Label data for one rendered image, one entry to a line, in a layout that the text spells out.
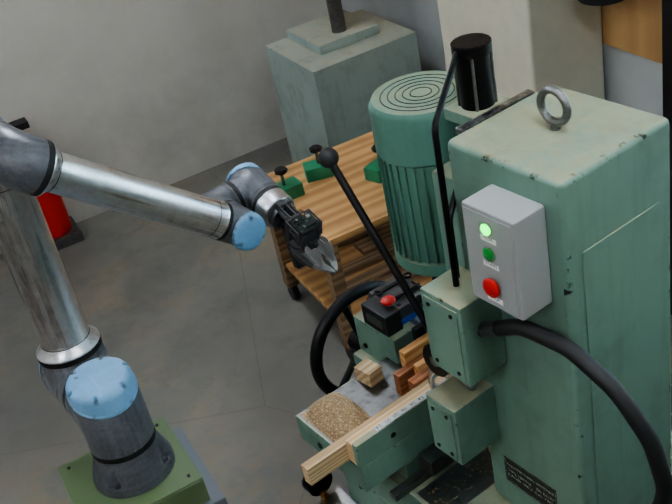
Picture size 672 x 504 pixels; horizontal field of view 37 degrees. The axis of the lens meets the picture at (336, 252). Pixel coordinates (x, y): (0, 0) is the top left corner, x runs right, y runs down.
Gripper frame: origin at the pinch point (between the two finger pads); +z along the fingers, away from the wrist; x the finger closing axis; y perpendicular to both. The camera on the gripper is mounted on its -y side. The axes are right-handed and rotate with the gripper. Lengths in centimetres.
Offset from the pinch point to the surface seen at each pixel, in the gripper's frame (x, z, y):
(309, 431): -34, 36, 11
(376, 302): -8.8, 24.5, 19.7
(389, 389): -17.1, 39.1, 13.5
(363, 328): -11.2, 23.9, 12.3
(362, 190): 64, -63, -64
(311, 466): -42, 46, 20
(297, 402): 13, -31, -108
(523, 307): -21, 66, 71
